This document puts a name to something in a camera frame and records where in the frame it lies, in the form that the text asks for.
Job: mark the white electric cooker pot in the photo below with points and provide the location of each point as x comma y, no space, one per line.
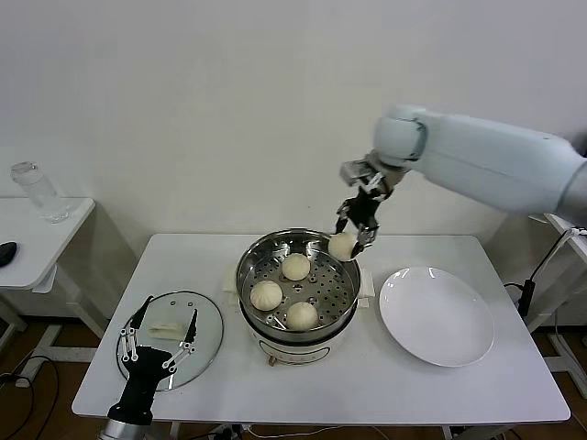
293,348

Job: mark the round white plate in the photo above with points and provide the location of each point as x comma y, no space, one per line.
435,316

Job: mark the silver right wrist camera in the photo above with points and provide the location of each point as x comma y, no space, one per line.
355,172

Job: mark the clear plastic water bottle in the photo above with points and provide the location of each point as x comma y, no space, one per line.
41,192

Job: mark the power strip under table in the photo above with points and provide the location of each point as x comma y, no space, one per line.
229,432

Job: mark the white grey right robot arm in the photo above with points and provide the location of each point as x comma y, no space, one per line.
481,156

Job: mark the perforated steel steamer basket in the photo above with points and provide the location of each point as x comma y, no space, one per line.
330,284

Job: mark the white steamed baozi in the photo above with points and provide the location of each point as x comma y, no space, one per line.
302,316
295,267
340,247
266,295

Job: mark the white side table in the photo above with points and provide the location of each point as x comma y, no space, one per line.
46,256

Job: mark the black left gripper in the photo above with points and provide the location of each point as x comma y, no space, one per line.
142,380

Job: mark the round glass pot lid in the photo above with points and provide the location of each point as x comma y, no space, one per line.
208,316

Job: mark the black computer mouse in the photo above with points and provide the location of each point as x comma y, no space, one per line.
6,254

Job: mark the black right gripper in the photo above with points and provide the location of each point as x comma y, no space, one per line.
366,208

